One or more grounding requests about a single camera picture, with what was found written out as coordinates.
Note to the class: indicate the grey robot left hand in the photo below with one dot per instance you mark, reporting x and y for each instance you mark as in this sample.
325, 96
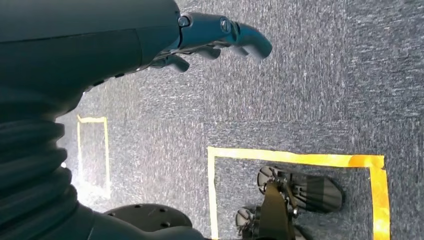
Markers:
82, 43

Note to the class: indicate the yellow floor tape square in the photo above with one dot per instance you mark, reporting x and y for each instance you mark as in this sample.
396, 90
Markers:
298, 158
106, 155

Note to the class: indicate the black round joint cover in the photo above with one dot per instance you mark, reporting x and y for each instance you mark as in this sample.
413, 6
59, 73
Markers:
149, 215

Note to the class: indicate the black robot lower leg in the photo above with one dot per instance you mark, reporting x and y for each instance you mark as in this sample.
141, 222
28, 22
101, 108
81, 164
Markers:
275, 215

